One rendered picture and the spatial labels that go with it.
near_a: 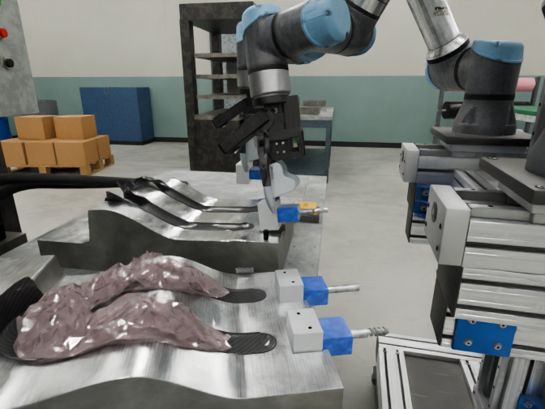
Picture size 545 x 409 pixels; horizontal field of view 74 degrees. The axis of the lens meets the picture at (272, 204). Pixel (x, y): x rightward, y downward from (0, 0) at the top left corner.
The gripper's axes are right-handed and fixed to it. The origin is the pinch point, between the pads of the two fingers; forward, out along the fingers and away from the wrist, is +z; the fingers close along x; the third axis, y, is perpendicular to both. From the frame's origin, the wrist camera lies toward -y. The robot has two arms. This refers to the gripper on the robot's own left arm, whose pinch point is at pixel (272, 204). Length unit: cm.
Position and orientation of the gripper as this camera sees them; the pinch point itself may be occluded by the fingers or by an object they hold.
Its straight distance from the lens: 71.0
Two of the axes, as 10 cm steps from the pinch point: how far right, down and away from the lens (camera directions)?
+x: 1.7, -1.7, 9.7
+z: 1.2, 9.8, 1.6
